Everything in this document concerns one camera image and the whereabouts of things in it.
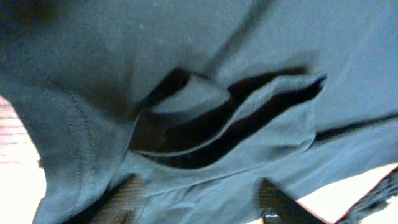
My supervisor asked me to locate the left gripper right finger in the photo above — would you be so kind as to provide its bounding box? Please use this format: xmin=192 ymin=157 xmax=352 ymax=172
xmin=258 ymin=179 xmax=325 ymax=224

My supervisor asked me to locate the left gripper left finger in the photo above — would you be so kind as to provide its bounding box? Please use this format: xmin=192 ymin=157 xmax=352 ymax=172
xmin=65 ymin=174 xmax=143 ymax=224

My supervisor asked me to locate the black t-shirt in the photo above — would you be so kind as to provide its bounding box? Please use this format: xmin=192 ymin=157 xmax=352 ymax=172
xmin=1 ymin=0 xmax=397 ymax=223

